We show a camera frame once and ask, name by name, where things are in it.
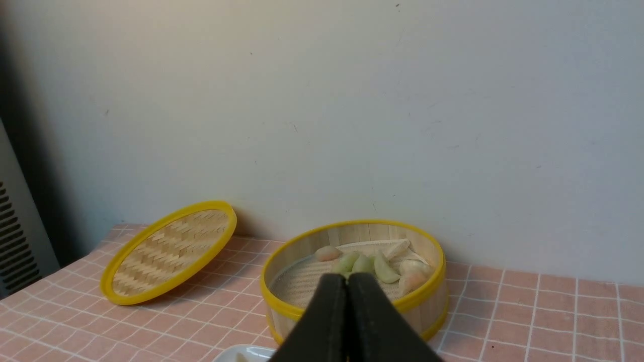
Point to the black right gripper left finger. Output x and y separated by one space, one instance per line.
319 333

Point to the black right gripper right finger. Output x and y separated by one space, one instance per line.
376 331

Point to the white square plate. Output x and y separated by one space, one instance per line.
245 352

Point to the pale dumpling at left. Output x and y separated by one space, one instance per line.
410 282

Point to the green dumpling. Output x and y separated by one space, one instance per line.
364 264
344 264
384 272

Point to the white dumpling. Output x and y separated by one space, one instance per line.
415 266
395 248

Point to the bamboo steamer basket yellow rim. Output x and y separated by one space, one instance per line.
425 309

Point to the pink dumpling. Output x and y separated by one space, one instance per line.
327 253

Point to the pink checkered tablecloth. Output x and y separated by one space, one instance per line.
494 314

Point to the bamboo steamer lid yellow rim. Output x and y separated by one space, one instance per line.
168 253

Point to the grey vented appliance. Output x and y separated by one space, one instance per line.
27 255

